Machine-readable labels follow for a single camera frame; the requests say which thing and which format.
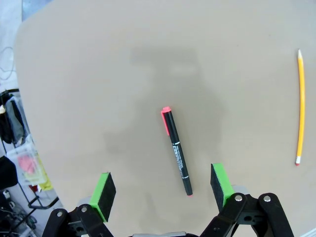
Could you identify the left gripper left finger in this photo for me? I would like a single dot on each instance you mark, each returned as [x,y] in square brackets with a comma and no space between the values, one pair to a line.
[103,197]

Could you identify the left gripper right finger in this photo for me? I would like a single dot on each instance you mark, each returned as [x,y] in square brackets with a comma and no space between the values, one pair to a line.
[219,187]

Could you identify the black pen red cap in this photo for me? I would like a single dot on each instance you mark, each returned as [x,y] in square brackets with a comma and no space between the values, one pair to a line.
[176,148]

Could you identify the yellow pencil pink eraser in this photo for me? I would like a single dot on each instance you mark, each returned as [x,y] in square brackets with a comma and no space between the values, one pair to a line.
[301,103]

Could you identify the clear plastic box colourful contents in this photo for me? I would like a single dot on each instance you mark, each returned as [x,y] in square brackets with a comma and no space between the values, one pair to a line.
[27,165]

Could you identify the black round object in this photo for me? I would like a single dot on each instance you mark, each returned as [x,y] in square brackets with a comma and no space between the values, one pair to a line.
[7,172]

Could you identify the dark hanging clothes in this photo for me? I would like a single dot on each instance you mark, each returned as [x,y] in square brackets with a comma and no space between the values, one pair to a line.
[10,123]

